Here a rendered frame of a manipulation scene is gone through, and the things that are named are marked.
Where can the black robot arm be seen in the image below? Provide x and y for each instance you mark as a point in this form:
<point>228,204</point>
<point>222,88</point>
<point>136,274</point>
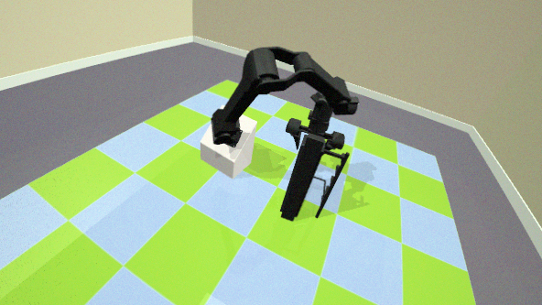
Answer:
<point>260,76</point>

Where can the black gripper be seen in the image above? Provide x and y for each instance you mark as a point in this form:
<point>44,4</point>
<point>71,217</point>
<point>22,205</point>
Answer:
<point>317,126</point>

